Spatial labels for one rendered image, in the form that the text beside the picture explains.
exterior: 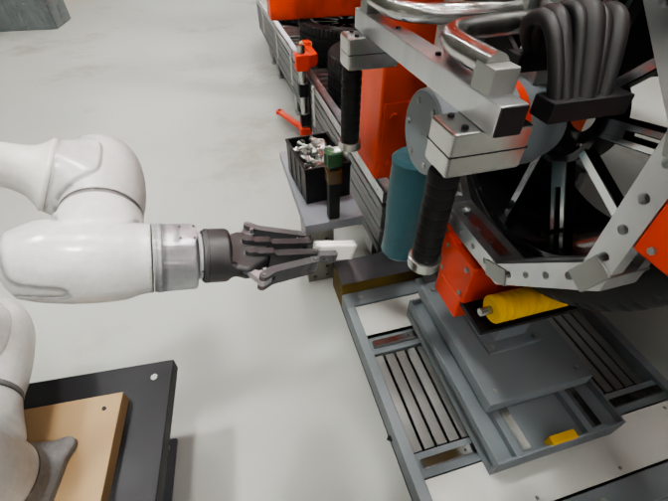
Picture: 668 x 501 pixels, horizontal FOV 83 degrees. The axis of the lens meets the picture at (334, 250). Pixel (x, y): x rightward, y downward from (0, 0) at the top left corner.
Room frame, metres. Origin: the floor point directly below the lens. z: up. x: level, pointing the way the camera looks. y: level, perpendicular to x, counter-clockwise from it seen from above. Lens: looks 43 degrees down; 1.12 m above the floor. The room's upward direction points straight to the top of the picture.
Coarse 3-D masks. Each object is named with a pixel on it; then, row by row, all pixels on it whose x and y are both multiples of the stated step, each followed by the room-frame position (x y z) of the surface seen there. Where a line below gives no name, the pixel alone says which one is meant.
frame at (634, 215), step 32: (448, 0) 0.81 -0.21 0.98; (480, 0) 0.79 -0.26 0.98; (640, 192) 0.35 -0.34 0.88; (480, 224) 0.62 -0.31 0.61; (608, 224) 0.36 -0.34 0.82; (640, 224) 0.33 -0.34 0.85; (480, 256) 0.53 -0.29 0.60; (512, 256) 0.51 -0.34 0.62; (544, 256) 0.47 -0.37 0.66; (576, 256) 0.41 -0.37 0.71; (608, 256) 0.35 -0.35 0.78; (640, 256) 0.34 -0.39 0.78; (576, 288) 0.35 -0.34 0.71; (608, 288) 0.33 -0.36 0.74
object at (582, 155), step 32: (640, 0) 0.58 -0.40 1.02; (640, 64) 0.52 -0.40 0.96; (608, 128) 0.52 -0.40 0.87; (640, 128) 0.48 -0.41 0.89; (544, 160) 0.62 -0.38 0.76; (576, 160) 0.56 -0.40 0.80; (480, 192) 0.71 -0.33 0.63; (512, 192) 0.71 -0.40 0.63; (544, 192) 0.71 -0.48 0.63; (576, 192) 0.72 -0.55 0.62; (608, 192) 0.47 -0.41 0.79; (512, 224) 0.61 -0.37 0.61; (544, 224) 0.61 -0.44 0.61; (576, 224) 0.61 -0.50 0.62
